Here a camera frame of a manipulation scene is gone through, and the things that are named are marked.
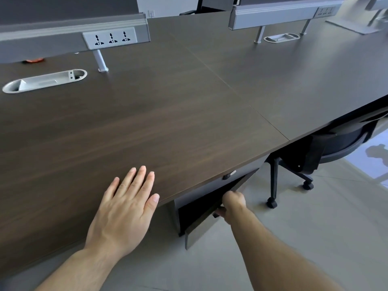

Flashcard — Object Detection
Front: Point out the black office chair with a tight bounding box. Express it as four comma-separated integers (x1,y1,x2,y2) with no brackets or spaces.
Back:
266,110,388,209
179,0,240,16

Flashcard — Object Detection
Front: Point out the person's right forearm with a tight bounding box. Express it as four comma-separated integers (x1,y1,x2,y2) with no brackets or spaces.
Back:
229,207,344,291

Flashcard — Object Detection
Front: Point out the grey monitor stand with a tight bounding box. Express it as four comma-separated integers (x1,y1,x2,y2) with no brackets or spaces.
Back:
325,0,388,35

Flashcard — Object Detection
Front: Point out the dark under-desk cabinet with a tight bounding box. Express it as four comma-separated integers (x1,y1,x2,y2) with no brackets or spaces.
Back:
174,157,269,237

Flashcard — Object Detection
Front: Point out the person's right hand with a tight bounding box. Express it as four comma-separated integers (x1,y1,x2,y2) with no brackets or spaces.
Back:
212,191,247,225

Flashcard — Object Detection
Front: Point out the dark cabinet door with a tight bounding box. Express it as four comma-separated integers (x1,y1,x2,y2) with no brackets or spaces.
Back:
185,168,260,251

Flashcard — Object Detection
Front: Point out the white triple power socket panel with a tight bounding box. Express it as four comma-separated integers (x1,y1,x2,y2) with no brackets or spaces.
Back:
82,26,136,51

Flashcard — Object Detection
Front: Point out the person's left forearm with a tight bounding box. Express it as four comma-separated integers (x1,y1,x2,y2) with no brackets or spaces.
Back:
35,248,122,291

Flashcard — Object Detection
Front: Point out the person's left hand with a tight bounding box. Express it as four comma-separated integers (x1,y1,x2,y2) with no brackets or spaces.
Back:
84,166,160,258

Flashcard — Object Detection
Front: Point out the silver oval cable grommet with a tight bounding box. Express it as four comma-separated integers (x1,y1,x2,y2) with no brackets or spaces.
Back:
2,69,88,94
263,32,300,43

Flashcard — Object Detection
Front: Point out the grey desk partition panel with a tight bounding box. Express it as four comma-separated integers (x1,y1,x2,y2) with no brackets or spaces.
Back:
228,0,346,31
0,0,151,64

